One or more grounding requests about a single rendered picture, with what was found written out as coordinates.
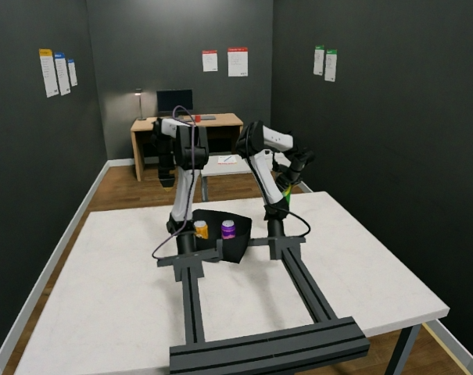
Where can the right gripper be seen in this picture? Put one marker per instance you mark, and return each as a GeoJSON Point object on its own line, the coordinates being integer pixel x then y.
{"type": "Point", "coordinates": [289, 177]}

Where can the black tote bag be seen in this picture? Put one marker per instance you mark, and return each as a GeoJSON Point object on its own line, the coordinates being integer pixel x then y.
{"type": "Point", "coordinates": [230, 249]}

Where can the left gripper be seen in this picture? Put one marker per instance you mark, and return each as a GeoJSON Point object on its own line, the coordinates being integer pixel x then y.
{"type": "Point", "coordinates": [166, 176]}

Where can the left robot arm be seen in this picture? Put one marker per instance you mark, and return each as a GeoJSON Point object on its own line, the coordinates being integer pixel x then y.
{"type": "Point", "coordinates": [162, 128]}

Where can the purple drink can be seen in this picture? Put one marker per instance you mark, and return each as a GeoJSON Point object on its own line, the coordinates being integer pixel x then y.
{"type": "Point", "coordinates": [227, 229]}

